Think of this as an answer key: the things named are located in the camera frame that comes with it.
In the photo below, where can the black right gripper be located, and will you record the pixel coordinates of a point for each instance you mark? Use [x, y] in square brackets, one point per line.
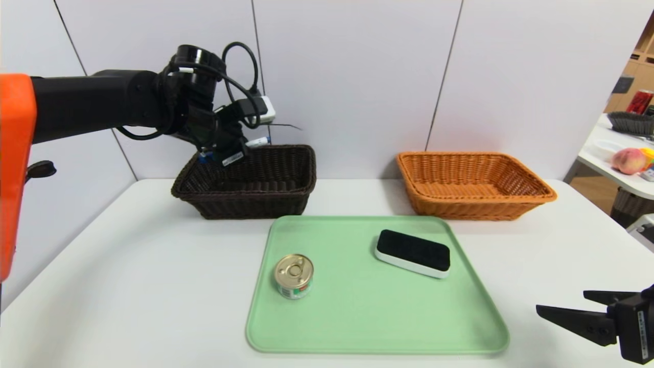
[638, 327]

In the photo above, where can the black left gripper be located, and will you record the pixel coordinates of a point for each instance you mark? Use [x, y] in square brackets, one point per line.
[231, 158]

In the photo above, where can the white blue whiteboard marker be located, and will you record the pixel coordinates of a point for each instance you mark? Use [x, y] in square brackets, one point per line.
[258, 142]

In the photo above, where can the small gold-lid food can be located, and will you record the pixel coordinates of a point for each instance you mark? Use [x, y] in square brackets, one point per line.
[294, 276]

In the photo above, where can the black white whiteboard eraser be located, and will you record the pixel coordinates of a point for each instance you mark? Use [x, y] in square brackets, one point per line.
[414, 250]

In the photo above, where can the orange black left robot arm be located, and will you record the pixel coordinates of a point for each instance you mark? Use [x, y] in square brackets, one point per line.
[92, 105]

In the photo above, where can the dark brown wicker basket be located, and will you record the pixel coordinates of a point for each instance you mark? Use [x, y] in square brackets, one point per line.
[255, 199]

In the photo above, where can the orange wicker basket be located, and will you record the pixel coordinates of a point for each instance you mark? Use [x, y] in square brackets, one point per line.
[470, 204]

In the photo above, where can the small dark grey basket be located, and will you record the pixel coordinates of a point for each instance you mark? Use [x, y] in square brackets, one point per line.
[631, 123]

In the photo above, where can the grey perforated bin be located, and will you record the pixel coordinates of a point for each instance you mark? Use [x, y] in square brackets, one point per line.
[631, 207]

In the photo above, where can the white side table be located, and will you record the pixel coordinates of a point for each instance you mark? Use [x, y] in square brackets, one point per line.
[603, 168]

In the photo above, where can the small grey device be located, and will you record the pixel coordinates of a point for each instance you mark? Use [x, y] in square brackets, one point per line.
[649, 175]

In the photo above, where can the pink peach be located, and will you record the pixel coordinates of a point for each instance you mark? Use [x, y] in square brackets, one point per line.
[628, 161]

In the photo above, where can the white bowl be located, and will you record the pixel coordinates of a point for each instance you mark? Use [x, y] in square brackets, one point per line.
[603, 150]

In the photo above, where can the yellow toy fruit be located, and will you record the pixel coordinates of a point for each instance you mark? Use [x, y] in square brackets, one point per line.
[649, 156]

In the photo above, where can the light green plastic tray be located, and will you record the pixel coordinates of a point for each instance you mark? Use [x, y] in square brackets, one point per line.
[378, 306]

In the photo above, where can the red drink can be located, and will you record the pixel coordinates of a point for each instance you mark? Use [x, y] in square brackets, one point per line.
[639, 102]

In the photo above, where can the dark grey box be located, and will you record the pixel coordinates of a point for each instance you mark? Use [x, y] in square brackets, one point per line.
[622, 85]

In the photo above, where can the wooden shelf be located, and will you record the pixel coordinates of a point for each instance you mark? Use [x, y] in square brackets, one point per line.
[645, 71]

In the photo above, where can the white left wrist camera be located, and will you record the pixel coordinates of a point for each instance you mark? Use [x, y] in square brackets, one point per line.
[268, 110]

